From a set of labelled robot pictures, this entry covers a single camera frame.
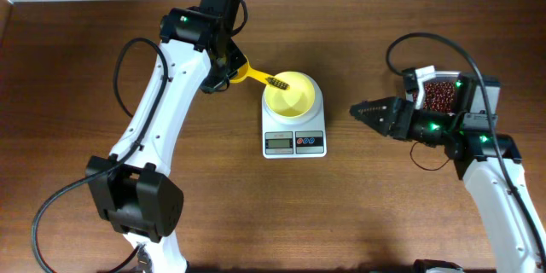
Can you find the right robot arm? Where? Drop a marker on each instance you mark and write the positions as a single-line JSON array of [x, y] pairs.
[[490, 166]]

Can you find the white digital kitchen scale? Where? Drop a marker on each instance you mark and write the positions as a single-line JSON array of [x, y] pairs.
[[300, 137]]

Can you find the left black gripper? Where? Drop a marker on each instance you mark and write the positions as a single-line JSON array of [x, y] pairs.
[[233, 58]]

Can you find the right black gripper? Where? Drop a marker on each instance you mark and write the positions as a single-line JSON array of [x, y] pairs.
[[397, 112]]

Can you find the red beans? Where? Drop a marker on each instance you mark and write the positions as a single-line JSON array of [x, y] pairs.
[[439, 96]]

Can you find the clear plastic container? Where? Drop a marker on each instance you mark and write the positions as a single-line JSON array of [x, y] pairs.
[[463, 85]]

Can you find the yellow plastic bowl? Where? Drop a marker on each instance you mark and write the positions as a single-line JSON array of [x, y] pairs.
[[296, 100]]

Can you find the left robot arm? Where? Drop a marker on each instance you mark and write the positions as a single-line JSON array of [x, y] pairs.
[[131, 188]]

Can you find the yellow plastic measuring scoop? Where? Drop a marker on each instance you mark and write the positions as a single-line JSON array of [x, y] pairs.
[[242, 70]]

